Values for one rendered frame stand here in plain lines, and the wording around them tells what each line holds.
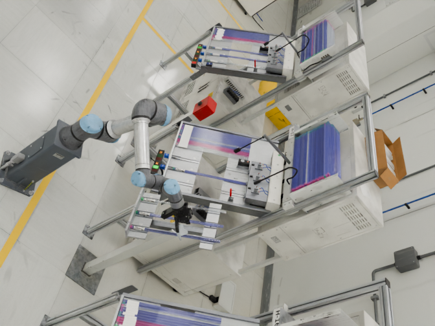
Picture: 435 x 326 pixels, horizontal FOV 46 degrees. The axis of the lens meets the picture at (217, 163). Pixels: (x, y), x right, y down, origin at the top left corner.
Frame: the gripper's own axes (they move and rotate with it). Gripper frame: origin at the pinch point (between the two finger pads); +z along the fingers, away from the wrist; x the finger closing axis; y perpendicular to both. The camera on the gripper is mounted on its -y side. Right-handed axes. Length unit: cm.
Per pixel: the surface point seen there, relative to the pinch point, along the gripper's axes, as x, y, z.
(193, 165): 67, -10, 12
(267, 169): 72, 37, 21
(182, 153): 76, -20, 8
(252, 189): 51, 30, 19
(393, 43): 357, 141, 94
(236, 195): 49, 19, 22
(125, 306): -44.0, -22.1, 7.5
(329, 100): 185, 75, 47
